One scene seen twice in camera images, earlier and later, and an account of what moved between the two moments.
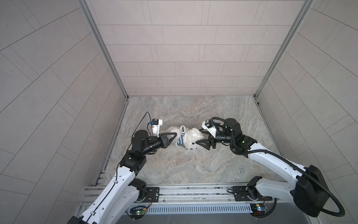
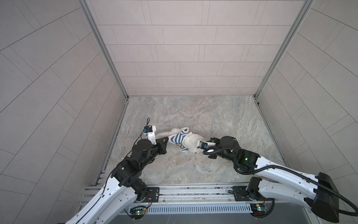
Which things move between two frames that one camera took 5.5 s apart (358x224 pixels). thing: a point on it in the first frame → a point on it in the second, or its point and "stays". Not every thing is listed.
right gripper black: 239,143 → 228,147
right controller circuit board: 258,210 stays
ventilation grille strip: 235,208 stays
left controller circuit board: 138,212 stays
